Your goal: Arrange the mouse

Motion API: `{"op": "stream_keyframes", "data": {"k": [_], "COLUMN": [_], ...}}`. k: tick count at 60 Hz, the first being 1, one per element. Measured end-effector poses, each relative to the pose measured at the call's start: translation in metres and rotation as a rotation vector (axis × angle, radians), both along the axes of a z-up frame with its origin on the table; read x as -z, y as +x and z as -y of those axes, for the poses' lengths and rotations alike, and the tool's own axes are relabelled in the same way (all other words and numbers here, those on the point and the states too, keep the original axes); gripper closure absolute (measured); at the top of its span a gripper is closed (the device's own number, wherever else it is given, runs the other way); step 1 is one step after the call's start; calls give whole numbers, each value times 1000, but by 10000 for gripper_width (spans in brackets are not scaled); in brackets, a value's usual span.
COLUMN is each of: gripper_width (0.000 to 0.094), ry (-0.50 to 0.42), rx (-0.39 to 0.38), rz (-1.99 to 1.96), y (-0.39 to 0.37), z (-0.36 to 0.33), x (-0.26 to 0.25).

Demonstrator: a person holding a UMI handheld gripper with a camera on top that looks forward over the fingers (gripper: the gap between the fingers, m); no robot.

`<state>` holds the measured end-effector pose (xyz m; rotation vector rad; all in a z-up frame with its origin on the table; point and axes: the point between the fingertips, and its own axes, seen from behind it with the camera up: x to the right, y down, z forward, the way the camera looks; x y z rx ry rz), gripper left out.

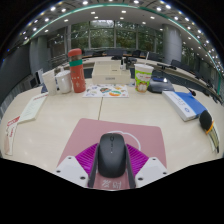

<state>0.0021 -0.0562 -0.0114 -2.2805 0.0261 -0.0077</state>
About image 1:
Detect red drink bottle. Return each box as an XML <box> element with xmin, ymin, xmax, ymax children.
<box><xmin>67</xmin><ymin>48</ymin><xmax>87</xmax><ymax>94</ymax></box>

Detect long curved conference table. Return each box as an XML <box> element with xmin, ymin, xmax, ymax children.
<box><xmin>79</xmin><ymin>54</ymin><xmax>224</xmax><ymax>101</ymax></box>

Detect ceiling lights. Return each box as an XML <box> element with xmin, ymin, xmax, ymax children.
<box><xmin>19</xmin><ymin>0</ymin><xmax>224</xmax><ymax>68</ymax></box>

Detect white lidded mug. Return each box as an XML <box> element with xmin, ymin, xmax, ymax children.
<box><xmin>54</xmin><ymin>69</ymin><xmax>73</xmax><ymax>95</ymax></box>

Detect colourful sticker sheet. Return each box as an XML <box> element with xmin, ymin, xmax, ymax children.
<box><xmin>82</xmin><ymin>83</ymin><xmax>130</xmax><ymax>99</ymax></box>

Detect green white paper cup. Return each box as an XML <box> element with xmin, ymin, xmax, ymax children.
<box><xmin>134</xmin><ymin>51</ymin><xmax>155</xmax><ymax>94</ymax></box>

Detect pale green paper sheet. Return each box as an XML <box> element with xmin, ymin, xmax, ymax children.
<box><xmin>18</xmin><ymin>92</ymin><xmax>50</xmax><ymax>124</ymax></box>

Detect black microphone with orange ring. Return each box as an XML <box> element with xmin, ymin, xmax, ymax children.
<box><xmin>198</xmin><ymin>109</ymin><xmax>221</xmax><ymax>154</ymax></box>

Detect white floor appliance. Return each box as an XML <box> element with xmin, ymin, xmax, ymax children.
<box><xmin>35</xmin><ymin>68</ymin><xmax>45</xmax><ymax>86</ymax></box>

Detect dark desk phone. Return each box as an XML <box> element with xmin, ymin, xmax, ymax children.
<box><xmin>147</xmin><ymin>76</ymin><xmax>176</xmax><ymax>94</ymax></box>

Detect pink mouse pad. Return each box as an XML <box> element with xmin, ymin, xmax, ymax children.
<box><xmin>56</xmin><ymin>117</ymin><xmax>168</xmax><ymax>191</ymax></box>

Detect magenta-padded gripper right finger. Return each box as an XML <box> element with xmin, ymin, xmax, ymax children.
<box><xmin>125</xmin><ymin>143</ymin><xmax>169</xmax><ymax>189</ymax></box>

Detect red white leaflet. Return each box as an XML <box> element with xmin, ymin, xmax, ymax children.
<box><xmin>3</xmin><ymin>115</ymin><xmax>22</xmax><ymax>157</ymax></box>

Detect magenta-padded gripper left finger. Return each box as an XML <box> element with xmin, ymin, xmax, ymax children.
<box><xmin>53</xmin><ymin>143</ymin><xmax>100</xmax><ymax>189</ymax></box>

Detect dark conference chairs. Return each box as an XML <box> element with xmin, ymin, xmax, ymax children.
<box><xmin>83</xmin><ymin>48</ymin><xmax>216</xmax><ymax>88</ymax></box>

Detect white booklet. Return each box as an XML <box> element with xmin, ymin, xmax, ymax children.
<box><xmin>209</xmin><ymin>121</ymin><xmax>223</xmax><ymax>154</ymax></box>

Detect black computer mouse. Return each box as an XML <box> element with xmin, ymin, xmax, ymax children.
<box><xmin>97</xmin><ymin>132</ymin><xmax>128</xmax><ymax>179</ymax></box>

